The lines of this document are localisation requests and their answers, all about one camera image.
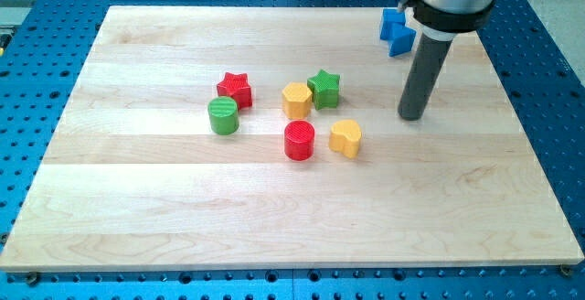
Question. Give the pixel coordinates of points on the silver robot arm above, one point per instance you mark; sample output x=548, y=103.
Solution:
x=442, y=20

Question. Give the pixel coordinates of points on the yellow hexagon block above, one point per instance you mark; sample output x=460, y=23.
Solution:
x=296, y=100

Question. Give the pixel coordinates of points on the red cylinder block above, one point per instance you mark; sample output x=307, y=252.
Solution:
x=299, y=140

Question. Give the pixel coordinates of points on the yellow heart block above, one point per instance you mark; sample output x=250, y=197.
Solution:
x=345, y=138

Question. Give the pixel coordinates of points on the green star block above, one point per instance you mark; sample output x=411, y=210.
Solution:
x=325, y=89

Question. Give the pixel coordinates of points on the green cylinder block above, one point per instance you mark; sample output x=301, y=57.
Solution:
x=223, y=114

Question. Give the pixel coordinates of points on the red star block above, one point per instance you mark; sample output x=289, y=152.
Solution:
x=237, y=87

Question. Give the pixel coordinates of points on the wooden board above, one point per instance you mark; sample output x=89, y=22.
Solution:
x=135, y=179

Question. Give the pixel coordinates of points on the blue block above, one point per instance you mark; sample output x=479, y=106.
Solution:
x=394, y=30

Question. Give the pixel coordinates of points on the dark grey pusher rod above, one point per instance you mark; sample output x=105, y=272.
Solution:
x=423, y=74

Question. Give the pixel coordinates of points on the blue perforated metal table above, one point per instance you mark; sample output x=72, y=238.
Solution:
x=542, y=73

